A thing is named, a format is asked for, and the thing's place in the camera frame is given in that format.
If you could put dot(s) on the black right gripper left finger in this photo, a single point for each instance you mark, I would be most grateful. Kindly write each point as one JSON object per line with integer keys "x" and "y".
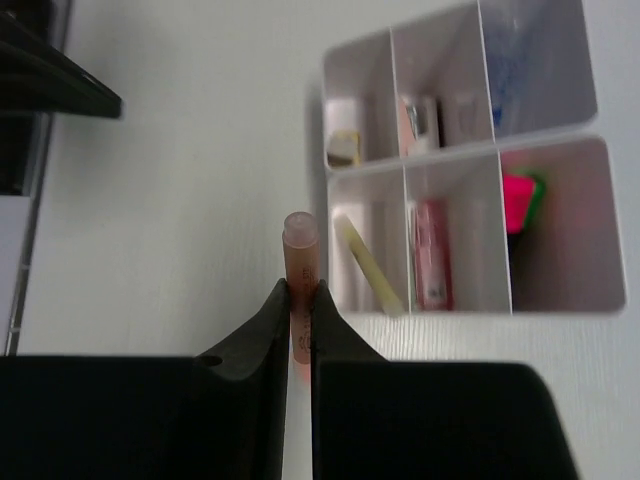
{"x": 217, "y": 415}

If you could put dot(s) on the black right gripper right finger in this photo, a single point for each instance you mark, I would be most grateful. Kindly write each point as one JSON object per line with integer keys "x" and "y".
{"x": 374, "y": 418}

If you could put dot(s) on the yellow slim highlighter pen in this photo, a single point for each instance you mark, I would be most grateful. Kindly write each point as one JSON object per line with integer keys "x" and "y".
{"x": 382, "y": 289}

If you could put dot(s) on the orange slim highlighter pen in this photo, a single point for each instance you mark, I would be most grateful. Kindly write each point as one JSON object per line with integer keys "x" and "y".
{"x": 300, "y": 238}

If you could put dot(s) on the pink black highlighter marker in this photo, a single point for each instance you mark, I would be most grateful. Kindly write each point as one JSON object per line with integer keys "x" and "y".
{"x": 518, "y": 192}

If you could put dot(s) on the green black highlighter marker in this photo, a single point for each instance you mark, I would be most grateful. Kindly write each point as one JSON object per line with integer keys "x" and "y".
{"x": 537, "y": 196}

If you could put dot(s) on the grey white eraser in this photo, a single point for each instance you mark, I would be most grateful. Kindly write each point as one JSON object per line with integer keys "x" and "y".
{"x": 342, "y": 114}

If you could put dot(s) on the yellow beige eraser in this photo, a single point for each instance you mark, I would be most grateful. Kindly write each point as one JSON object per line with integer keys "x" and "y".
{"x": 344, "y": 149}

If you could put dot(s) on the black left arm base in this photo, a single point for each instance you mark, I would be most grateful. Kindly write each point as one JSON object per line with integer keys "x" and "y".
{"x": 38, "y": 79}

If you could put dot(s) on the white right organizer container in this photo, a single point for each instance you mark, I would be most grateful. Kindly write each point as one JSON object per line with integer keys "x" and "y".
{"x": 568, "y": 260}

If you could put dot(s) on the white organizer container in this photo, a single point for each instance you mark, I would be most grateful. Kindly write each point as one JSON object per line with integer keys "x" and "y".
{"x": 442, "y": 55}
{"x": 568, "y": 260}

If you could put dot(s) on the white left organizer container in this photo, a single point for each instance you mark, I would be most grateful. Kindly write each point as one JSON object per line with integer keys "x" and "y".
{"x": 442, "y": 55}

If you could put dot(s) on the clear blue glue tube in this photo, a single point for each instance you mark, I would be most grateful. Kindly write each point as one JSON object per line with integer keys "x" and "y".
{"x": 515, "y": 40}

